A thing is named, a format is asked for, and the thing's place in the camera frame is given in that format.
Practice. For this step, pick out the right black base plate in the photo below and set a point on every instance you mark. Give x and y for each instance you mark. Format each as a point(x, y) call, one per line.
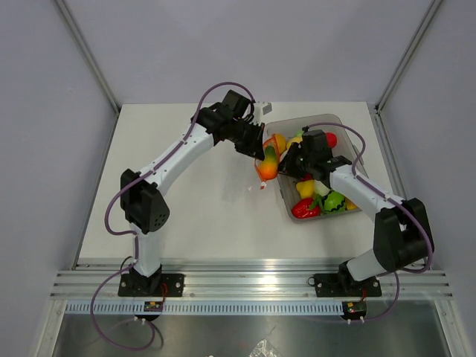
point(329, 285)

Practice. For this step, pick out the toy yellow potato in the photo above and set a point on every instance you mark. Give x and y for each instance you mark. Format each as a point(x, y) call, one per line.
point(281, 143)

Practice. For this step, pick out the left aluminium frame post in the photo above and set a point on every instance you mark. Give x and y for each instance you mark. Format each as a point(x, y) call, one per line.
point(73, 27)

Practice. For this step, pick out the aluminium frame post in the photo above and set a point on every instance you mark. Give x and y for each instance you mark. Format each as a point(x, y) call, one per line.
point(73, 27)
point(411, 48)

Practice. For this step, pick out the toy green watermelon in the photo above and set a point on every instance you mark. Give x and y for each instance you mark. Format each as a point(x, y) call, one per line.
point(333, 202)

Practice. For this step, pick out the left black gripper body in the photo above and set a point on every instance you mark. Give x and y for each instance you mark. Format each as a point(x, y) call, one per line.
point(245, 135)

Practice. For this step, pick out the toy yellow lemon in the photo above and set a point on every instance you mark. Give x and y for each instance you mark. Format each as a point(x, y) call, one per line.
point(294, 140)

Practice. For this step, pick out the grey plastic food bin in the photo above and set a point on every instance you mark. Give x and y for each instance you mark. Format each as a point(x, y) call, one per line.
point(326, 123)

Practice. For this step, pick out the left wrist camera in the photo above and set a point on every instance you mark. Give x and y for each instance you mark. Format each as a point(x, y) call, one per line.
point(260, 110)

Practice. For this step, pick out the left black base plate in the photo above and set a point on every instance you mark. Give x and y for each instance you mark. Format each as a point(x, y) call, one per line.
point(137, 286)

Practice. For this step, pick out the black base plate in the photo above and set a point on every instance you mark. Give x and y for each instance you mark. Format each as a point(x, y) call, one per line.
point(137, 286)
point(329, 285)

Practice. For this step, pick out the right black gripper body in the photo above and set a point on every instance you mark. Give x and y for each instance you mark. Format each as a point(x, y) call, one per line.
point(298, 163)

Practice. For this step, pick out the toy yellow pear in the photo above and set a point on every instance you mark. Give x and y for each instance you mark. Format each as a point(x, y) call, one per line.
point(306, 189)

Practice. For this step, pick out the white slotted cable duct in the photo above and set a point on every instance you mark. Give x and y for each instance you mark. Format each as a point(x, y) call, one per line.
point(219, 308)

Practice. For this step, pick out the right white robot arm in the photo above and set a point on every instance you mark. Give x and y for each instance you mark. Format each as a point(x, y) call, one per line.
point(401, 233)

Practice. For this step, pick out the toy red bell pepper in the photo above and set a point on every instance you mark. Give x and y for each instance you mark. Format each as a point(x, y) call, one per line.
point(306, 208)

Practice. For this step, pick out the toy green orange mango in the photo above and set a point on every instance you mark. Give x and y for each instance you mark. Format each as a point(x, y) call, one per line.
point(268, 168)

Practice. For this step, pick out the clear zip top bag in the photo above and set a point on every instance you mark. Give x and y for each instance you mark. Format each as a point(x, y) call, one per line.
point(240, 177)

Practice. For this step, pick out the crumpled clear plastic wrap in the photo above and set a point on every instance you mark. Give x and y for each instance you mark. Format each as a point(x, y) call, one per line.
point(264, 348)

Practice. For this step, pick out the aluminium mounting rail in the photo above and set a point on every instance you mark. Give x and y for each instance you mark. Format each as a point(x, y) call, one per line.
point(265, 279)

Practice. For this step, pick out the right aluminium frame post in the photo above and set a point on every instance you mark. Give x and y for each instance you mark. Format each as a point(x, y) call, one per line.
point(411, 48)

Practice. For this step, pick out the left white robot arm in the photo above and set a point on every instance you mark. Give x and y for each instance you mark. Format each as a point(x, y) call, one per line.
point(143, 192)

